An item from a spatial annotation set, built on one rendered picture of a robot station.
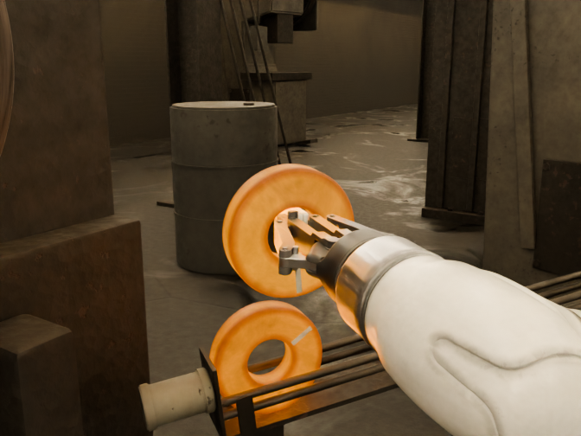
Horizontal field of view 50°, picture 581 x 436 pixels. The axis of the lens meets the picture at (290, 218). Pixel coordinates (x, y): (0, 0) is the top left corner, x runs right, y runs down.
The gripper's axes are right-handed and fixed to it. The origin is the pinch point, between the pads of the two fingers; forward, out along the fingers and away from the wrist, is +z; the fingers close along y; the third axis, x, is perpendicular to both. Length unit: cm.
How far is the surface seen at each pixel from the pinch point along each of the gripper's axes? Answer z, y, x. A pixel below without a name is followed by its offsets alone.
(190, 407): 5.2, -11.3, -25.7
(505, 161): 160, 171, -35
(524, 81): 154, 171, 2
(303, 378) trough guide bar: 4.2, 3.9, -24.2
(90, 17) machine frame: 31.3, -18.0, 22.1
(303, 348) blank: 6.3, 4.9, -20.9
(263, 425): 4.1, -1.8, -30.0
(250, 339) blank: 6.4, -2.8, -18.3
